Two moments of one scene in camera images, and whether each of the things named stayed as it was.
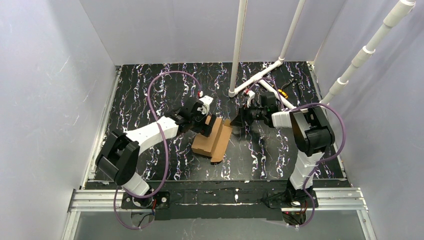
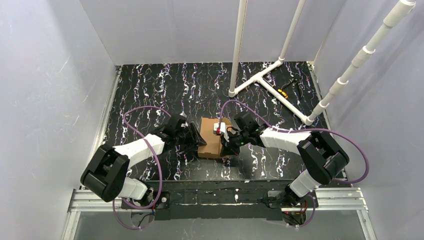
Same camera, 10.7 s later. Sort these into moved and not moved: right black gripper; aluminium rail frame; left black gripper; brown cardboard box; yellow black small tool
Moved: right black gripper; left black gripper
Not moved: brown cardboard box; aluminium rail frame; yellow black small tool
